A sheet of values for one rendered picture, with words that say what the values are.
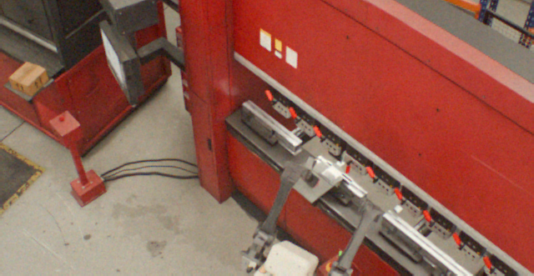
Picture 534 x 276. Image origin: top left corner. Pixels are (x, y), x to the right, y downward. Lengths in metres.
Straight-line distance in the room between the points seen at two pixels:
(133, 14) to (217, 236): 1.92
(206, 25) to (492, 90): 1.75
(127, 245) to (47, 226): 0.69
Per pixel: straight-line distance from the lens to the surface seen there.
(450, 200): 3.10
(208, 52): 3.70
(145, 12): 3.47
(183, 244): 4.61
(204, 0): 3.47
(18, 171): 5.37
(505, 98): 2.52
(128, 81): 3.67
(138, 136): 5.35
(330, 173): 3.70
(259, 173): 4.17
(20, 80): 4.45
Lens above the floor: 3.86
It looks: 47 degrees down
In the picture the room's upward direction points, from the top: straight up
